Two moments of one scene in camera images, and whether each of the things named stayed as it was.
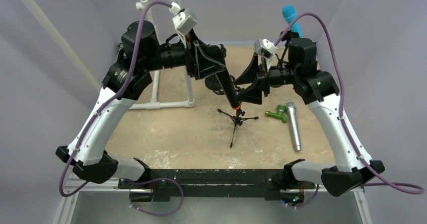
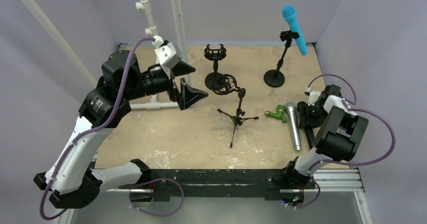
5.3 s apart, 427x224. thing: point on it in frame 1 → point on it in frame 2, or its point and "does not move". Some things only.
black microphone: [228, 87] → [310, 135]
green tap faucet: [279, 114] does not move
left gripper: [199, 62] → [188, 95]
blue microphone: [289, 12] does not move
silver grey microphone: [292, 112] does not move
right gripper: [264, 79] → [307, 121]
